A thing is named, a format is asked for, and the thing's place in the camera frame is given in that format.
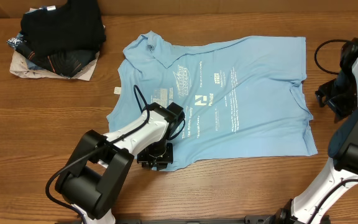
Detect beige folded garment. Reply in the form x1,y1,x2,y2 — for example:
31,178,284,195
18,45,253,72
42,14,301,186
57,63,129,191
9,51,99,81

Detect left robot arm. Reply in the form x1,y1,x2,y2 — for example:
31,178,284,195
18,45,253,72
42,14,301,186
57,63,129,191
49,103,185,223

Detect light blue printed t-shirt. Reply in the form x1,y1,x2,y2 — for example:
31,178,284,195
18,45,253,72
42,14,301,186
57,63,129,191
107,32,317,171

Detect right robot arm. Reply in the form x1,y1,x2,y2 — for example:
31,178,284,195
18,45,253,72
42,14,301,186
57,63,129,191
244,37,358,224

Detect dark patterned folded garment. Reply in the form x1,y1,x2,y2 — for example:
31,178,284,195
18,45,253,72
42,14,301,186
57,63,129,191
7,34,97,79

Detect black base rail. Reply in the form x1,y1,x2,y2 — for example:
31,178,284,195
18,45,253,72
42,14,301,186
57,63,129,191
116,215,282,224

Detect black folded shirt on pile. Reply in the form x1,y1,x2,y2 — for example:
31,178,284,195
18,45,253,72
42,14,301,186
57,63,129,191
21,0,106,56

